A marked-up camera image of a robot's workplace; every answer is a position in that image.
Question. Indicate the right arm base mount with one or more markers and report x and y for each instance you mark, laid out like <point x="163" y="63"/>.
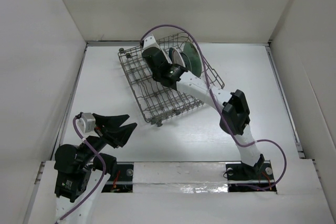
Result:
<point x="240" y="180"/>

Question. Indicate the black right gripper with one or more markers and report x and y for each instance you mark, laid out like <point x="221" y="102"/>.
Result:
<point x="164" y="55"/>

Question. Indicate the grey wire dish rack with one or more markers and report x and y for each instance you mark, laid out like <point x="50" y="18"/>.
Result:
<point x="156" y="102"/>

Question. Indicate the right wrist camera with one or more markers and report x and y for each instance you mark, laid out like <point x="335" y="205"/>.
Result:
<point x="148" y="42"/>

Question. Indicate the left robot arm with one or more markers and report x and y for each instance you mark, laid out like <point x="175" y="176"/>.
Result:
<point x="83" y="170"/>

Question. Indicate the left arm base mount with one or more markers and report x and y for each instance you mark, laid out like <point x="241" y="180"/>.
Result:
<point x="122" y="180"/>

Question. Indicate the light green floral plate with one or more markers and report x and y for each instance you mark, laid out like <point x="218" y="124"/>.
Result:
<point x="190" y="50"/>

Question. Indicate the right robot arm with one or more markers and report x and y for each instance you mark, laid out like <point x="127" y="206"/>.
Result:
<point x="232" y="107"/>

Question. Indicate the blue patterned small plate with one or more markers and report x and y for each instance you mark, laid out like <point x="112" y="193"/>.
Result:
<point x="186" y="61"/>

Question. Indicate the white green rimmed plate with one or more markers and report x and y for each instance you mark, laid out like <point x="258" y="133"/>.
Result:
<point x="176" y="57"/>

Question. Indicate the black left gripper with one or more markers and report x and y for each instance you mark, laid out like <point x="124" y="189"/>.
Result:
<point x="103" y="123"/>

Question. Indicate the red teal floral plate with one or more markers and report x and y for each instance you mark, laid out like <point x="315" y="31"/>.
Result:
<point x="167" y="56"/>

